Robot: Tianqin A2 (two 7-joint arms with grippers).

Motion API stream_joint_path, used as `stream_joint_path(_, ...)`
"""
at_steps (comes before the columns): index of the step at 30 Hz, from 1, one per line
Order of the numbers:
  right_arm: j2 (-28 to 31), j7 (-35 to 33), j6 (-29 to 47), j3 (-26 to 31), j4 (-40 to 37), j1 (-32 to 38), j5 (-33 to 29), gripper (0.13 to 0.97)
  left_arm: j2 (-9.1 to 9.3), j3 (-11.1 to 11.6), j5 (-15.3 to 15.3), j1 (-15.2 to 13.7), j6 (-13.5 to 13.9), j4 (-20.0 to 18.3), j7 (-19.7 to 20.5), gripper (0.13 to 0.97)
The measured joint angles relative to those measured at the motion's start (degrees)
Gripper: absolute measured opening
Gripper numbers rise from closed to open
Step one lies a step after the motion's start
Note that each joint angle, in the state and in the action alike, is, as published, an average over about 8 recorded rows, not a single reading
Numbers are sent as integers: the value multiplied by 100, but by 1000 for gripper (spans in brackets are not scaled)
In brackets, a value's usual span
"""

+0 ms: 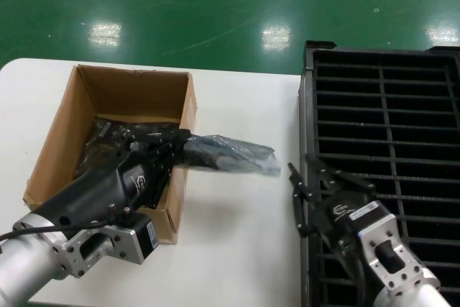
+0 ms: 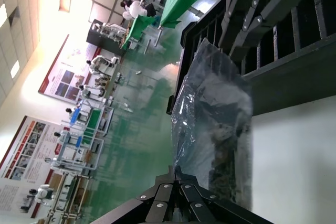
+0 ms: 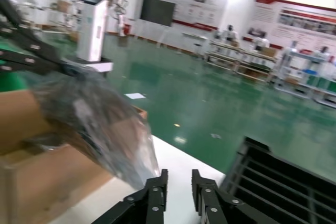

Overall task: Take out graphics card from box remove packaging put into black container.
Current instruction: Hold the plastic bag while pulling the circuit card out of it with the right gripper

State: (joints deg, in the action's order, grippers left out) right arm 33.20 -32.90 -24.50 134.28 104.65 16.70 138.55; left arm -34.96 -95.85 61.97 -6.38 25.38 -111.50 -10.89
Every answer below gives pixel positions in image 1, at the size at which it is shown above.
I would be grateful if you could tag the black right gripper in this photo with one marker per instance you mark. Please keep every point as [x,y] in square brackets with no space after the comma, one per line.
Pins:
[338,213]

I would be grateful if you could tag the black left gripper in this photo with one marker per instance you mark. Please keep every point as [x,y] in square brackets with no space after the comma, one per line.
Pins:
[100,192]

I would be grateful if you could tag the grey translucent antistatic bag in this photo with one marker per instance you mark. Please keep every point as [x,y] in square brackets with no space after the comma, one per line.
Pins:
[258,156]

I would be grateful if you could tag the brown cardboard box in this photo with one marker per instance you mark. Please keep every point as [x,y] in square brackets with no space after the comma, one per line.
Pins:
[136,91]

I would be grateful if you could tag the black slotted container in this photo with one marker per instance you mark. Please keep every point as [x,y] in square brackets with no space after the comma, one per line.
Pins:
[305,123]

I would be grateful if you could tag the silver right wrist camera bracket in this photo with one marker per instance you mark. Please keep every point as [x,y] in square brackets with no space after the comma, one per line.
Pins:
[391,260]

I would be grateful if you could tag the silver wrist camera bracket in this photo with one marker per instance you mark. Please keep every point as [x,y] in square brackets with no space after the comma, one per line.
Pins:
[391,260]
[108,246]

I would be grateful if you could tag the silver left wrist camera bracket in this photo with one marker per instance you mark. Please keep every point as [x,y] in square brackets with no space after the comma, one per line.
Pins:
[108,246]

